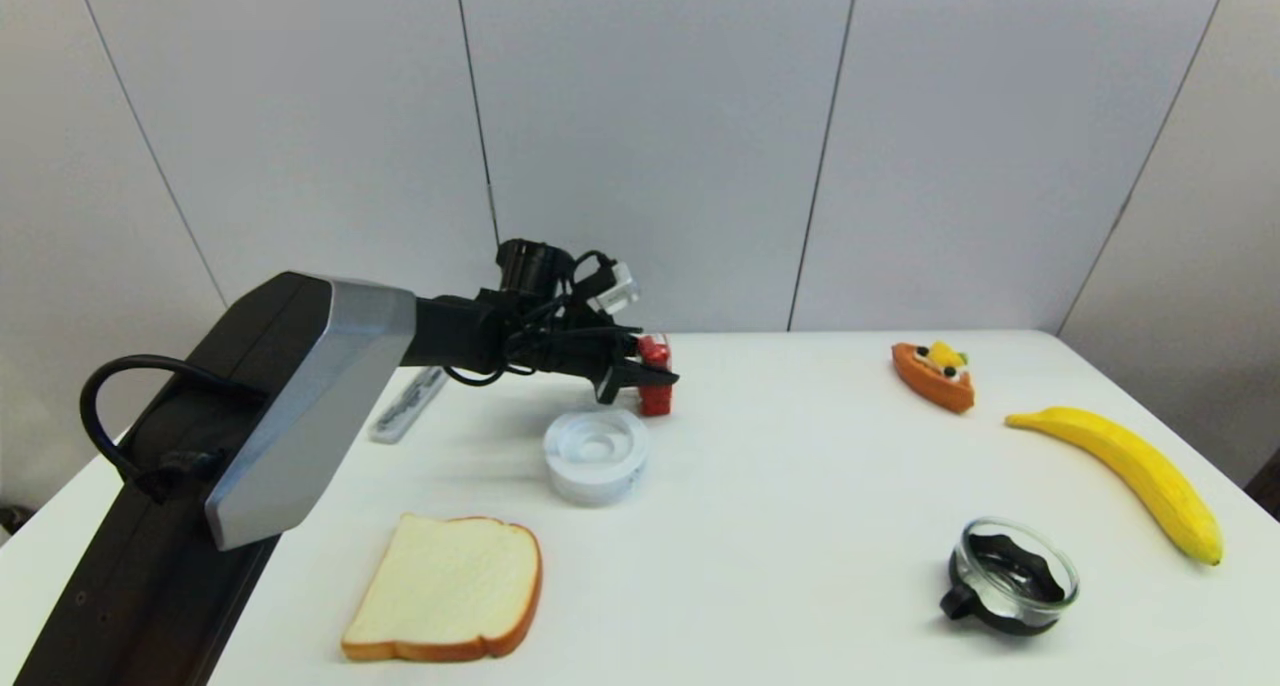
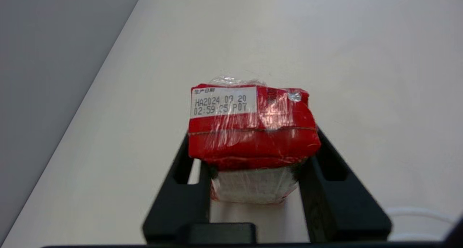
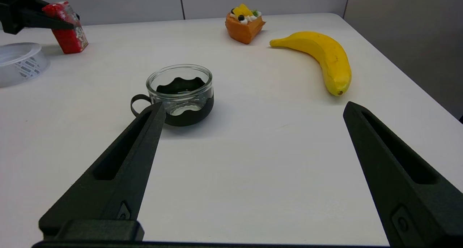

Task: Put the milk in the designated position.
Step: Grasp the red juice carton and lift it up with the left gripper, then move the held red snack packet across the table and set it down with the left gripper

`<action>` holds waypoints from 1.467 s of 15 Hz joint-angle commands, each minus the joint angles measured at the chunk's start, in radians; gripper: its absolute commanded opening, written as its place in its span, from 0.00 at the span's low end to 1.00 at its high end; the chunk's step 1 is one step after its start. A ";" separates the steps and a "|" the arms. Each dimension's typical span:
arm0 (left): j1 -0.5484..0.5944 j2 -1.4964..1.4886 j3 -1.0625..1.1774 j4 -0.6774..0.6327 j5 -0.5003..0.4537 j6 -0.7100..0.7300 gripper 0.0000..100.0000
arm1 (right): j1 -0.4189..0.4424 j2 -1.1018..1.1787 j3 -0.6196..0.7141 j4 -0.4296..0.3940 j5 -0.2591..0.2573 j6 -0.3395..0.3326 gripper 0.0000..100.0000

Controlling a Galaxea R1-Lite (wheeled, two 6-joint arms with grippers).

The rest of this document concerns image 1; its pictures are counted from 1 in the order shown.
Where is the red milk carton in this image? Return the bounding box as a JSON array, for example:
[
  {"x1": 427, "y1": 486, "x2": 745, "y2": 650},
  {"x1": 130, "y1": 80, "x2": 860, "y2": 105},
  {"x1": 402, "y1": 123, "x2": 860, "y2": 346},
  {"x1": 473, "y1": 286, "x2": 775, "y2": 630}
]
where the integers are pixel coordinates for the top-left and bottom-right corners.
[{"x1": 637, "y1": 334, "x2": 674, "y2": 417}]

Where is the white round tape dispenser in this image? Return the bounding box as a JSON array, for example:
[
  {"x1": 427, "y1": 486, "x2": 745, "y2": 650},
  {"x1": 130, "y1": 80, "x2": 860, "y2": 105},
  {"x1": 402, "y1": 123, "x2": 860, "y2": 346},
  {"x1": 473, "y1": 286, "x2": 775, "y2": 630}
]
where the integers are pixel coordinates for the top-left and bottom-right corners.
[{"x1": 543, "y1": 408, "x2": 651, "y2": 508}]

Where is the grey white pen case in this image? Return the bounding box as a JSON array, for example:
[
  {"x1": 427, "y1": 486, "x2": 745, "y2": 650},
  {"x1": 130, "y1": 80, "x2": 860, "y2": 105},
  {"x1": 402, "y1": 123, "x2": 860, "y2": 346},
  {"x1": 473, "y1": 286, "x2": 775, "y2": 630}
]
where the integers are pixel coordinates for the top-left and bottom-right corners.
[{"x1": 368, "y1": 366, "x2": 449, "y2": 445}]

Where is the slice of white bread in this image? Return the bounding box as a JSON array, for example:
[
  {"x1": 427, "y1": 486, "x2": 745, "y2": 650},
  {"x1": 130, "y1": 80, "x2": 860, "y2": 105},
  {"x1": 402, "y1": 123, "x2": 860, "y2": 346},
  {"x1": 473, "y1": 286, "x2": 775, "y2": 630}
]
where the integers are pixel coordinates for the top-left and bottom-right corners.
[{"x1": 340, "y1": 513, "x2": 545, "y2": 664}]

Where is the orange fruit tart slice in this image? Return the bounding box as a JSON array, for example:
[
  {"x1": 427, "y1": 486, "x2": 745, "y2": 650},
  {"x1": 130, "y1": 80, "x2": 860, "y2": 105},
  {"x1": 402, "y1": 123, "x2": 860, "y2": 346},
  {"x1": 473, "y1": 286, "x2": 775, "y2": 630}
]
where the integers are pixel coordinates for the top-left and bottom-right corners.
[{"x1": 891, "y1": 341, "x2": 976, "y2": 415}]

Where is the yellow banana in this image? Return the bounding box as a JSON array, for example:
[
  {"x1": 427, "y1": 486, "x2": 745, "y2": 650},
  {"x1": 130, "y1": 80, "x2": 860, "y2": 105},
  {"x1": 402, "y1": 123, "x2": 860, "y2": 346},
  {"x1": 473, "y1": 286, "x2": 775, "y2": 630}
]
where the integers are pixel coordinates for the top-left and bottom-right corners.
[{"x1": 1005, "y1": 407, "x2": 1225, "y2": 567}]

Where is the dark brown object behind table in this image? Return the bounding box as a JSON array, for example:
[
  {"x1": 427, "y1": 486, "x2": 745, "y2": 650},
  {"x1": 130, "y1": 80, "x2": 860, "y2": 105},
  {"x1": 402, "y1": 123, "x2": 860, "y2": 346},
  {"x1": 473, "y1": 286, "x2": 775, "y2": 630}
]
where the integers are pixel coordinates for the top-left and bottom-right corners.
[{"x1": 1245, "y1": 448, "x2": 1280, "y2": 523}]

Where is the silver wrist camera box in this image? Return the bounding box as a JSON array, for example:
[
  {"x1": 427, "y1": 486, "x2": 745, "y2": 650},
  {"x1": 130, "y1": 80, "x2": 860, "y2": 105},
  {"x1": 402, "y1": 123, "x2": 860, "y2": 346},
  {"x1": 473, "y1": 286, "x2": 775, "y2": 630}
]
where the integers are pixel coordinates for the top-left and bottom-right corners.
[{"x1": 590, "y1": 261, "x2": 641, "y2": 315}]

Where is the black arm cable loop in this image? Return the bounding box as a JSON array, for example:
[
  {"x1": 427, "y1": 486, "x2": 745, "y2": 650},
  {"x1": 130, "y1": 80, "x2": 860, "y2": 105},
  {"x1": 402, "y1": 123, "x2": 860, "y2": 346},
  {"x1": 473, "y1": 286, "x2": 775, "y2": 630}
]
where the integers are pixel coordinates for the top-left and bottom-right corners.
[{"x1": 79, "y1": 355, "x2": 269, "y2": 504}]

